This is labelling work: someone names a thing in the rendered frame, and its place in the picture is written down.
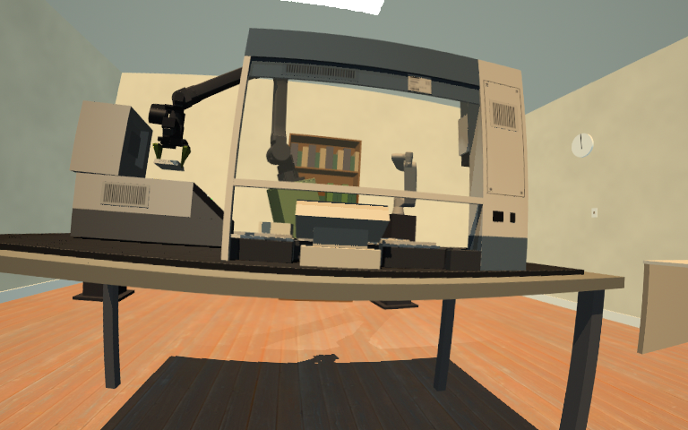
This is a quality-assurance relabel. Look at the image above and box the beige benchtop instrument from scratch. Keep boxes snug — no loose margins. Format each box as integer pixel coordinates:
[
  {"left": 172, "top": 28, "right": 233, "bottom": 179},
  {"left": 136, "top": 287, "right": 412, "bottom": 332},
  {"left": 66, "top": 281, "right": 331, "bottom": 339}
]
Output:
[{"left": 69, "top": 100, "right": 224, "bottom": 247}]

